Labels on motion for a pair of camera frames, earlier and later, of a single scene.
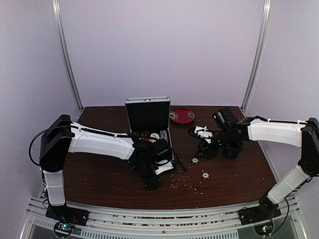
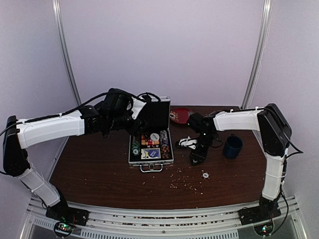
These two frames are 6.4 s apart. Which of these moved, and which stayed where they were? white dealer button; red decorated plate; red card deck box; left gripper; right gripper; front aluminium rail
Moved: right gripper; left gripper
Stayed: red card deck box; front aluminium rail; red decorated plate; white dealer button
